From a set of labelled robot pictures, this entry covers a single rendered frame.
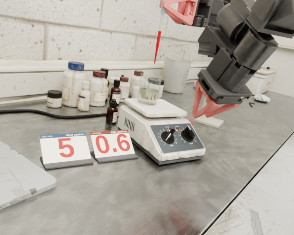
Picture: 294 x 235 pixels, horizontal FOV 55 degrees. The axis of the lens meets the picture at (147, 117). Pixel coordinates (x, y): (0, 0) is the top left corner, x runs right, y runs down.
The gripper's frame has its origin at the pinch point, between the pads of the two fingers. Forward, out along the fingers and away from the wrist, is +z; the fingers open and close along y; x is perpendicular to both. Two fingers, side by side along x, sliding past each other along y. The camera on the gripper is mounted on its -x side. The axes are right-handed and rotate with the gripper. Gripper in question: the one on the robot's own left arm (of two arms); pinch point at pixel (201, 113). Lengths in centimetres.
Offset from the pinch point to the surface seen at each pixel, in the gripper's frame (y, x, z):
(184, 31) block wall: -58, -79, 27
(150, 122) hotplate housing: 7.8, -3.6, 7.2
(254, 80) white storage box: -93, -48, 31
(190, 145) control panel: 0.6, 3.4, 7.0
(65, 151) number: 26.3, -1.2, 11.7
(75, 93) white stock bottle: 14.2, -29.5, 25.0
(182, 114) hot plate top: -1.0, -4.8, 5.9
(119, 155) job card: 15.5, 1.0, 11.9
